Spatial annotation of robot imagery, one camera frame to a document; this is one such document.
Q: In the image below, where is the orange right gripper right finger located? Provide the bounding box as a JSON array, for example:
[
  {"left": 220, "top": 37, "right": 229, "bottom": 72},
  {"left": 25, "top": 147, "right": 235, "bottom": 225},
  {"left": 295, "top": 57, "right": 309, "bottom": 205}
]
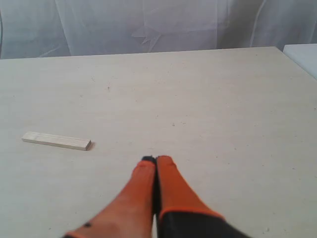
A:
[{"left": 157, "top": 156, "right": 248, "bottom": 238}]

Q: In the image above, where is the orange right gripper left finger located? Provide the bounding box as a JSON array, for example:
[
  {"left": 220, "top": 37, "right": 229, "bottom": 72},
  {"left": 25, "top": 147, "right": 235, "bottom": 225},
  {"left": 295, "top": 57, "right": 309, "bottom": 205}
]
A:
[{"left": 64, "top": 156, "right": 156, "bottom": 238}]

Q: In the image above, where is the wooden stick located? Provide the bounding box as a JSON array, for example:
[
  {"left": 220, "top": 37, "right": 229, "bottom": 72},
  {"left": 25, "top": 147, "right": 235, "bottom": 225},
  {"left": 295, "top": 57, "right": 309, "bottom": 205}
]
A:
[{"left": 21, "top": 131, "right": 92, "bottom": 151}]

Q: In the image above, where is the white adjacent table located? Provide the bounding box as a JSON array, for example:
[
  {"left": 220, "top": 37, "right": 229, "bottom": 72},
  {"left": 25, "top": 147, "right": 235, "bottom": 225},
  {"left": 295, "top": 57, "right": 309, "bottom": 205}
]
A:
[{"left": 283, "top": 44, "right": 317, "bottom": 79}]

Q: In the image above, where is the white backdrop cloth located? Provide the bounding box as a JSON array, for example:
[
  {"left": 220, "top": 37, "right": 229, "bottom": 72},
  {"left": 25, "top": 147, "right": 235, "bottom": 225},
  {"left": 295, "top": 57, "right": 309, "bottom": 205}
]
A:
[{"left": 0, "top": 0, "right": 317, "bottom": 59}]

